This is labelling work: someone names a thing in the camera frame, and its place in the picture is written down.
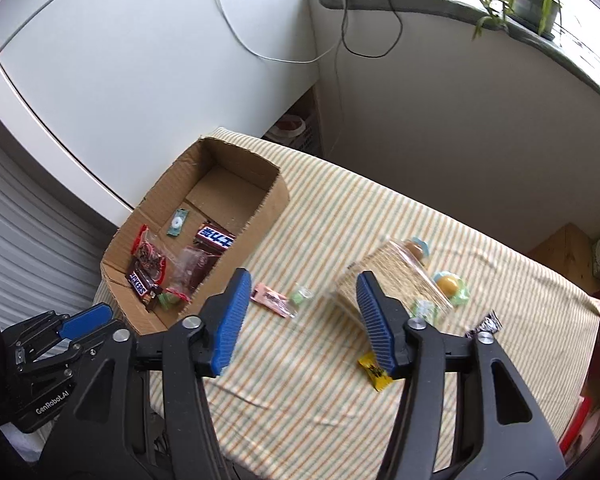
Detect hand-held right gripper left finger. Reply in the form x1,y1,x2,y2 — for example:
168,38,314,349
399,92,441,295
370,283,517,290
42,267,253,480

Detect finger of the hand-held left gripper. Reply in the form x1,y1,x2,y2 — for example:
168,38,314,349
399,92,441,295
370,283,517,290
59,304,115,361
2,311,71,361

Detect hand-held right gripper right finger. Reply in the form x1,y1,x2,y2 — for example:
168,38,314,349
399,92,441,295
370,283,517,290
356,271,568,480

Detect pink snack packet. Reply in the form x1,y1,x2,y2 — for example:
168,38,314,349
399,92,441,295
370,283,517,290
250,282,298,318

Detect yellow snack packet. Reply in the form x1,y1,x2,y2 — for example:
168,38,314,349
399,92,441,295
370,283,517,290
357,351,393,392

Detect brown chocolate bar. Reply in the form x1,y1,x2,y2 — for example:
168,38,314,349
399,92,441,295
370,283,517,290
125,271,163,311

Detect clear dark red snack packet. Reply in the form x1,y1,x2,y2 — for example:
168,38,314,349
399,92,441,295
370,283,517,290
165,245,226,306

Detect red patterned snack packet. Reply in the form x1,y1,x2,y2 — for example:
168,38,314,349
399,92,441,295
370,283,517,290
130,225,173,281

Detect black snack packet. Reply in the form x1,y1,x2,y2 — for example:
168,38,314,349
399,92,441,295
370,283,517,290
466,310,503,341

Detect green packet with white circle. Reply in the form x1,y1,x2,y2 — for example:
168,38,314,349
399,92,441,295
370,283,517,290
167,208,190,237

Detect cardboard box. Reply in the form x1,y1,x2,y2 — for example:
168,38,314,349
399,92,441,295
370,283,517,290
100,135,291,336

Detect grey ribbed shutter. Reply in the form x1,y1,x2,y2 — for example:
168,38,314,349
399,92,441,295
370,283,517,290
0,110,126,341

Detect striped tablecloth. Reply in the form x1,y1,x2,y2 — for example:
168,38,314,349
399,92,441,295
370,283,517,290
92,127,600,480

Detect white cabinet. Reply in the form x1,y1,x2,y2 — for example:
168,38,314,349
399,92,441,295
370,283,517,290
0,0,321,231

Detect grey stone window sill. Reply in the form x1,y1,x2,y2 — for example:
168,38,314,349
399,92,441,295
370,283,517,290
320,0,600,111

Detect potted spider plant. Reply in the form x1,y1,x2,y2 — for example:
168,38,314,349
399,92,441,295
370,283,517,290
472,0,568,41

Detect black cable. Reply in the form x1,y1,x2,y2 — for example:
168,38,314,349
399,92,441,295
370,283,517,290
340,0,403,58

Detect white cable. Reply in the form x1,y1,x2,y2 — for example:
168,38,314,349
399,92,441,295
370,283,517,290
200,0,346,65

